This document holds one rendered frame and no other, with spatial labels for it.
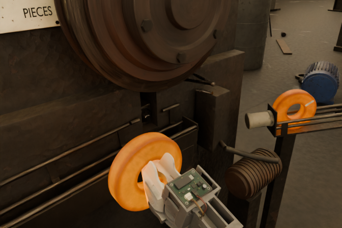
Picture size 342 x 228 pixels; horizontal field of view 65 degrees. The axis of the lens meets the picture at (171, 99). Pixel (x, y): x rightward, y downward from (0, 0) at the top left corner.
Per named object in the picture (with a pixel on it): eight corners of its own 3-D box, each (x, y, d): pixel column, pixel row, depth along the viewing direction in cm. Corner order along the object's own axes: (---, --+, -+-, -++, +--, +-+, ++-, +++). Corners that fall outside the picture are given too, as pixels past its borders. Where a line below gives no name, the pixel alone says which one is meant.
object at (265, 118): (244, 123, 103) (244, 110, 101) (267, 120, 104) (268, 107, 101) (249, 132, 98) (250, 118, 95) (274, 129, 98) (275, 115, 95)
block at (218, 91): (192, 142, 106) (193, 86, 95) (206, 135, 110) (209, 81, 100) (212, 155, 98) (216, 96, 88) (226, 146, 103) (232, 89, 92)
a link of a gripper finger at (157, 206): (160, 173, 49) (191, 210, 44) (158, 178, 50) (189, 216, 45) (137, 185, 46) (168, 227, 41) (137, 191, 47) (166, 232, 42)
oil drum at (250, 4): (208, 62, 369) (212, -7, 330) (236, 54, 402) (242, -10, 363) (244, 74, 327) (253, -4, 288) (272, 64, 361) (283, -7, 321)
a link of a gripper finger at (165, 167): (160, 134, 50) (192, 169, 45) (155, 154, 54) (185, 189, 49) (146, 140, 49) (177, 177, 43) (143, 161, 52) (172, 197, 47)
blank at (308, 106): (282, 132, 105) (286, 137, 102) (263, 105, 99) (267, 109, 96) (318, 109, 101) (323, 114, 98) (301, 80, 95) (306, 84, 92)
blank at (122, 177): (98, 154, 46) (107, 164, 43) (169, 118, 54) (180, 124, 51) (115, 216, 53) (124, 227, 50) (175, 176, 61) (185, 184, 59)
